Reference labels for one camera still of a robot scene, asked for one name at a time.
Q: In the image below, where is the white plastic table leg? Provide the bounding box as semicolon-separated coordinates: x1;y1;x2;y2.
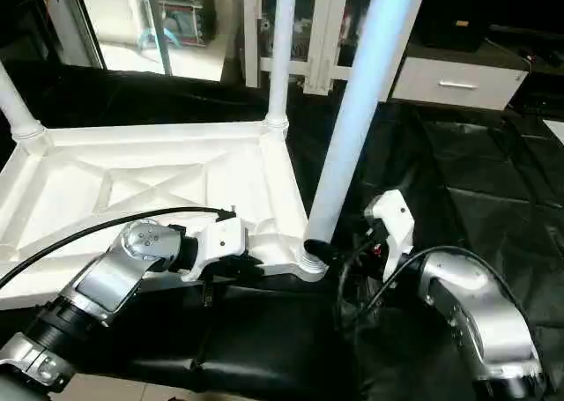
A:
301;0;422;271
264;0;299;134
0;62;50;146

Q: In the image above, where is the black mat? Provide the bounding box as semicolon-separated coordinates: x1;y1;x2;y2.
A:
0;62;564;401

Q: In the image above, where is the white drawer unit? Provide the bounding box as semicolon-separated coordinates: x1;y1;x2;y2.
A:
390;56;530;113

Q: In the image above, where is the white glass-door cabinet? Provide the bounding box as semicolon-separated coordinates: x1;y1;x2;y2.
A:
242;0;431;100

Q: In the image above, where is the white flat panel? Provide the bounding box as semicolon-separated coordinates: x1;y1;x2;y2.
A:
543;119;564;148

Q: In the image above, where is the black box yellow label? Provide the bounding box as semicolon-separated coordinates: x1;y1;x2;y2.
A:
414;0;491;51

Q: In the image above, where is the dark storage box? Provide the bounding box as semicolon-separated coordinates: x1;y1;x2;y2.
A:
163;0;218;48

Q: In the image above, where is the light blue metal frame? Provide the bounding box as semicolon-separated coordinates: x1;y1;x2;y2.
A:
139;0;179;78

